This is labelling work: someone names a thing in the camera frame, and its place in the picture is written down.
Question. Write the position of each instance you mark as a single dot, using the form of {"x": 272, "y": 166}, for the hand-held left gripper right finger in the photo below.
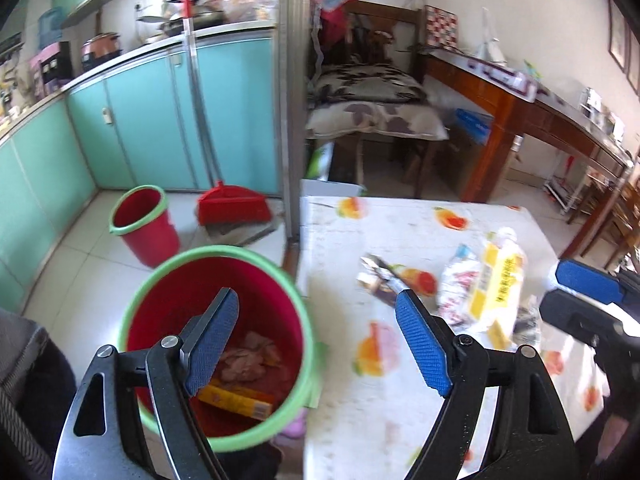
{"x": 422, "y": 347}

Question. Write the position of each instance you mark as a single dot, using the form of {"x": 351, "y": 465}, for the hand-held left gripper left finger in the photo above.
{"x": 215, "y": 342}

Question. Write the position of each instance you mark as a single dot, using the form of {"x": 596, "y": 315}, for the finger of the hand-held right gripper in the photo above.
{"x": 575, "y": 317}
{"x": 590, "y": 280}

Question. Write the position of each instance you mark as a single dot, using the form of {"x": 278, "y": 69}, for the dark foil wrapper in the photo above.
{"x": 527, "y": 317}

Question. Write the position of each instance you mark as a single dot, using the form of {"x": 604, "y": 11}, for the large red bin green rim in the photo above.
{"x": 165, "y": 300}

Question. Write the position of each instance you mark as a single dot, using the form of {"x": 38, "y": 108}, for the white and pink packet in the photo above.
{"x": 457, "y": 285}

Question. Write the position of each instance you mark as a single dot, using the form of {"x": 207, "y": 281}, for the dark brown wrapper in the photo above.
{"x": 382, "y": 277}

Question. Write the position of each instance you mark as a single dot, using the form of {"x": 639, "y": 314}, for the yellow and white packet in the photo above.
{"x": 500, "y": 280}

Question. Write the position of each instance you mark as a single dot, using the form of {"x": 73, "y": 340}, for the crumpled pink paper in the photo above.
{"x": 247, "y": 360}

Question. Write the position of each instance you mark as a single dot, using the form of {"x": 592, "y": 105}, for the yellow flat box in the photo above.
{"x": 235, "y": 402}

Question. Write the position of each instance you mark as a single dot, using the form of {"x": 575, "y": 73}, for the wooden slatted chair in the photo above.
{"x": 615, "y": 215}

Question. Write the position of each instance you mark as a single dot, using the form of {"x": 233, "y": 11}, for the white metal rack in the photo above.
{"x": 565, "y": 195}

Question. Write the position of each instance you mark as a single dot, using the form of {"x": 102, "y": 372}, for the pink slipper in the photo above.
{"x": 292, "y": 427}

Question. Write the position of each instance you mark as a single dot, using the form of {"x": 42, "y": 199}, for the fruit print tablecloth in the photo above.
{"x": 380, "y": 240}

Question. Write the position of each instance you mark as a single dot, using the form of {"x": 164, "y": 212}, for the small red bin green rim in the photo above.
{"x": 150, "y": 240}

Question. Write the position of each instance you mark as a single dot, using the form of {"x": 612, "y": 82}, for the brown wooden desk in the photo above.
{"x": 490, "y": 125}

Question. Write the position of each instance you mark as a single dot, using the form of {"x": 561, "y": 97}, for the white flat box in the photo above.
{"x": 330, "y": 187}

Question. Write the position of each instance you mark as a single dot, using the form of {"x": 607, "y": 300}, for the blue package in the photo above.
{"x": 472, "y": 125}

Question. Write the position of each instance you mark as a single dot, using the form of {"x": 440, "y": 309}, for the person's grey garment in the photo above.
{"x": 25, "y": 385}

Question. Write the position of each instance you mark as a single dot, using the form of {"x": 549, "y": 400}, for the printed white cardboard box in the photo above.
{"x": 320, "y": 160}

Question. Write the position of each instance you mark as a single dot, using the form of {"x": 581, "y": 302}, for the purple and white long box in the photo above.
{"x": 500, "y": 77}

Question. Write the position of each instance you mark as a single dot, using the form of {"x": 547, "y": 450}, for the teal kitchen cabinets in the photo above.
{"x": 145, "y": 125}

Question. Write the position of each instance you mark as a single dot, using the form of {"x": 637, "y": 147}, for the light floral cushion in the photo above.
{"x": 380, "y": 120}

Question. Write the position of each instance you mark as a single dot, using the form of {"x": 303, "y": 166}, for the clear plastic bag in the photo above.
{"x": 490, "y": 42}

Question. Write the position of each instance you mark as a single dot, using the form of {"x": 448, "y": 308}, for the dark floral cushion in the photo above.
{"x": 365, "y": 82}

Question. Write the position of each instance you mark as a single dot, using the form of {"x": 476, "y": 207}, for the red checkered board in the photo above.
{"x": 441, "y": 27}

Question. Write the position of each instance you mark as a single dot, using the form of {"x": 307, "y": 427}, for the pink rice cooker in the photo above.
{"x": 102, "y": 47}

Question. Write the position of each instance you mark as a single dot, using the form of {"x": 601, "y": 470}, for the pink and black box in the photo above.
{"x": 50, "y": 67}

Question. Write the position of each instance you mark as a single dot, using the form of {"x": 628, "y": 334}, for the black wok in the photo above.
{"x": 195, "y": 17}

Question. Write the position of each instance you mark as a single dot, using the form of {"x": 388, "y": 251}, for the framed wall picture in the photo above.
{"x": 618, "y": 32}

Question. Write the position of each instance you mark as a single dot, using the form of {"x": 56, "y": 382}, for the metal door frame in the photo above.
{"x": 292, "y": 85}

